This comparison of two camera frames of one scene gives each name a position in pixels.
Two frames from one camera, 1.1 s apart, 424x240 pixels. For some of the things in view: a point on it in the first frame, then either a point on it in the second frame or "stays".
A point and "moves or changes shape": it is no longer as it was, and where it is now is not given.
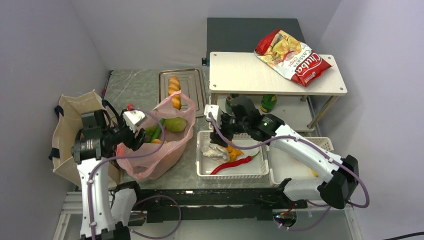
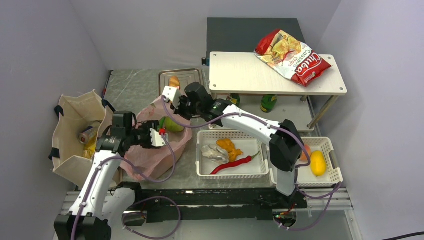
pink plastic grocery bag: [168, 128] moves or changes shape
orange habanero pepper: [233, 153] stays
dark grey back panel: [242, 34] stays
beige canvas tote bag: [67, 120] stays
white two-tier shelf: [271, 91] stays
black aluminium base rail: [161, 203] stays
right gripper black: [216, 138] to [179, 111]
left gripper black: [132, 142] to [148, 125]
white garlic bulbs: [217, 153] stays
